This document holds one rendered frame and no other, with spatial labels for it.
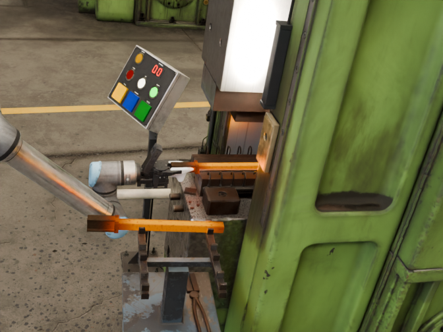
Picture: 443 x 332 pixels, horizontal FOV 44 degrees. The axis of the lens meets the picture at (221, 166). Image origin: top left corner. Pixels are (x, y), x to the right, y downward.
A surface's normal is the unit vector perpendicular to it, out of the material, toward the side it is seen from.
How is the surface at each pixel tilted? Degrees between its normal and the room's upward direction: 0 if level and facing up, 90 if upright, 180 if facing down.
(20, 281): 0
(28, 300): 0
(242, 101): 90
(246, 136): 90
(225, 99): 90
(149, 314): 0
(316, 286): 90
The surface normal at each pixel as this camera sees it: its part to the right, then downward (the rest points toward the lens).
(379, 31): 0.23, 0.51
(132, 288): 0.15, -0.85
